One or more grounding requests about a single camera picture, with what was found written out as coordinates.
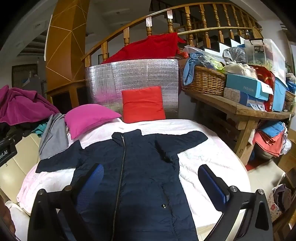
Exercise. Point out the magenta pillow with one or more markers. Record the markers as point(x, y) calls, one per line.
point(87, 118)

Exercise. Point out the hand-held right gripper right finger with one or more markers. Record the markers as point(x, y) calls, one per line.
point(210, 183)

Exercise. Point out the white pink blanket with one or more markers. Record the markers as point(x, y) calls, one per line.
point(203, 153)

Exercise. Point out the blue cloth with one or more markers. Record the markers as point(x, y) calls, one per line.
point(189, 69)

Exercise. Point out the navy puffer jacket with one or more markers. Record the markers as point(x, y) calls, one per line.
point(138, 173)

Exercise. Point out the cardboard box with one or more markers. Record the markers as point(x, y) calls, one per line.
point(288, 160)

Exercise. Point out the plastic bag of beige cloth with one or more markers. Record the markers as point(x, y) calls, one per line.
point(240, 68)

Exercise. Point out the wooden stair railing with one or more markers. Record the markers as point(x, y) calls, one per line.
point(170, 25)

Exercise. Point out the grey cabinet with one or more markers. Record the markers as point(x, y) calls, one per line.
point(34, 85)

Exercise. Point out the folded coral cloth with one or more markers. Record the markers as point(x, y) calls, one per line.
point(268, 143)

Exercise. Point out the wooden side table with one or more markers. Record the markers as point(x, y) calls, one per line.
point(219, 104)

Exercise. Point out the silver foil insulation board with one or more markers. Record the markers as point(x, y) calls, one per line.
point(138, 74)

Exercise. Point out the neon yellow garment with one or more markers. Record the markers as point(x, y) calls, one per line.
point(217, 64)

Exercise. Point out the teal cloth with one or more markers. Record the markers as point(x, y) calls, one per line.
point(39, 131)

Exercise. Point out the red floor mat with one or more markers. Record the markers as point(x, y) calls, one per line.
point(253, 165)

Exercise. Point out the floral paper bag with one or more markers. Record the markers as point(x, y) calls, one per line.
point(274, 208)

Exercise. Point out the blue plastic bin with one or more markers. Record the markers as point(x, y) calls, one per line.
point(278, 95)

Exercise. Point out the staircase steps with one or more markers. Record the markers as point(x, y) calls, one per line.
point(231, 42)

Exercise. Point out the magenta fleece cloth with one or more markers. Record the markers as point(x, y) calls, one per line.
point(23, 104)

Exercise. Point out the plastic bag of dark clothing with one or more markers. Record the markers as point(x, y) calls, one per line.
point(235, 54)

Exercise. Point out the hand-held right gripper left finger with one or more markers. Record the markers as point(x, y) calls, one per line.
point(92, 180)

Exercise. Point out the black cloth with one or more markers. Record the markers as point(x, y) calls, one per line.
point(13, 129)

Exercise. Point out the small wicker basket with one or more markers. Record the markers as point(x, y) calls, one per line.
point(290, 96)

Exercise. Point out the orange wooden pillar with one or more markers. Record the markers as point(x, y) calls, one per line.
point(64, 46)

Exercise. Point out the teal shoe box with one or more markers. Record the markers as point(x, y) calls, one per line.
point(242, 85)

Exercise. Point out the red gift bag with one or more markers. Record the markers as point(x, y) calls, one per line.
point(268, 78)

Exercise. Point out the red pillow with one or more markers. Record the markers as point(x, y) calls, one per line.
point(143, 104)

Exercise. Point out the grey garment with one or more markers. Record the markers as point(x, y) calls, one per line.
point(53, 136)

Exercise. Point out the clear plastic storage box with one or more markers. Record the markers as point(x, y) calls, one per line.
point(272, 53)

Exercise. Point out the white and blue box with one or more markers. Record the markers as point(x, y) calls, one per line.
point(233, 95)

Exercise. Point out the folded blue towels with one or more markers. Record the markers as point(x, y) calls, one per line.
point(272, 128)

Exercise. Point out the cream leather sofa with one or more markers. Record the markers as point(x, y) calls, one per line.
point(20, 160)

